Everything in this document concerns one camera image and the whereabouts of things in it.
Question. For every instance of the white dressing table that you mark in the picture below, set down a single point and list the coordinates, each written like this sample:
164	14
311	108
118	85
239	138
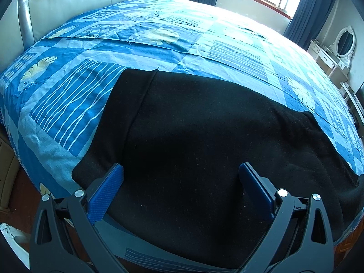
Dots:
324	57

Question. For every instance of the oval white framed mirror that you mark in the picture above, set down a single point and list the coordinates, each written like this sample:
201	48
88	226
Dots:
345	42

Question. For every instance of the black pants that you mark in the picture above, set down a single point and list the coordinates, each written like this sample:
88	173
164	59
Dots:
199	133

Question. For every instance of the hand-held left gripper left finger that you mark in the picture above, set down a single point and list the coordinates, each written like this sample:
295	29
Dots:
105	193

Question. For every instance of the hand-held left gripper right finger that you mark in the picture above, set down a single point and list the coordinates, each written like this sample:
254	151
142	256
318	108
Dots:
257	192

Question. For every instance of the wooden nightstand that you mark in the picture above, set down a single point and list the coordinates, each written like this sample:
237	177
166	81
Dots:
7	162

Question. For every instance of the blue patterned bedsheet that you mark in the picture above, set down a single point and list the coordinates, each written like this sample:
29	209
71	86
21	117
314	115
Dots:
71	105

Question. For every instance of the white shoe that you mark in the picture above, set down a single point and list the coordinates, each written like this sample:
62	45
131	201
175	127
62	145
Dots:
14	236

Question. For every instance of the white television stand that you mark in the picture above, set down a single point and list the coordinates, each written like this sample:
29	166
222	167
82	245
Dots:
350	99

